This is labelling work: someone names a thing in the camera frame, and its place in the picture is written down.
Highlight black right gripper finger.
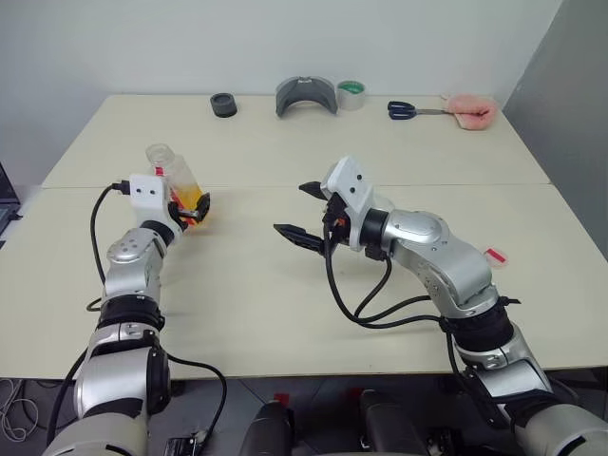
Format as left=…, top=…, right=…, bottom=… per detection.
left=297, top=180, right=326, bottom=200
left=272, top=221, right=330, bottom=258

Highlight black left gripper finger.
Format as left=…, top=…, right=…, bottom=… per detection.
left=195, top=191, right=213, bottom=223

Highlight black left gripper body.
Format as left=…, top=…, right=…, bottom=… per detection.
left=166, top=202, right=201, bottom=226

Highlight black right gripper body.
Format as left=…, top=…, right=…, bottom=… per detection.
left=320, top=193, right=356, bottom=247

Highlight clear bottle with orange liquid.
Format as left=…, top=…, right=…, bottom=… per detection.
left=143, top=142, right=213, bottom=230

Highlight grey curved visor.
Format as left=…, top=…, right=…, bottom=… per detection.
left=275, top=75, right=340, bottom=118

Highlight silver tape roll green core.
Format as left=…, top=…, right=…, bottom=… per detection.
left=335, top=79, right=369, bottom=112

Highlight black round tape roll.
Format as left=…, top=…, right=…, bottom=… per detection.
left=210, top=92, right=239, bottom=120

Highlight pink cloth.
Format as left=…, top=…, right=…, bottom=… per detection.
left=443, top=92, right=499, bottom=131

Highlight dark rounded shape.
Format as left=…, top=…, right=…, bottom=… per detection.
left=357, top=388, right=427, bottom=456
left=238, top=400, right=295, bottom=456

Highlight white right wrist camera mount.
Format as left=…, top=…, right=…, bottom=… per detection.
left=319, top=154, right=377, bottom=252

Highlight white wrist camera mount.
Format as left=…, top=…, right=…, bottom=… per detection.
left=319, top=154, right=377, bottom=252
left=128, top=173, right=185, bottom=235

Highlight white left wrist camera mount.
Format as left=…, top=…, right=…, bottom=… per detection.
left=128, top=173, right=185, bottom=235

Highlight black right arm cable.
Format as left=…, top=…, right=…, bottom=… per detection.
left=322, top=222, right=512, bottom=431

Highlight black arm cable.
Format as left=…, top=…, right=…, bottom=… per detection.
left=322, top=222, right=512, bottom=431
left=46, top=178, right=229, bottom=450

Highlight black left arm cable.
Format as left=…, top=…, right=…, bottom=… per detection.
left=46, top=178, right=229, bottom=450

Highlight black-handled scissors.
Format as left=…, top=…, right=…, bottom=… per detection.
left=386, top=99, right=451, bottom=122

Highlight white cable bundle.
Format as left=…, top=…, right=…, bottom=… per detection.
left=0, top=376, right=43, bottom=444

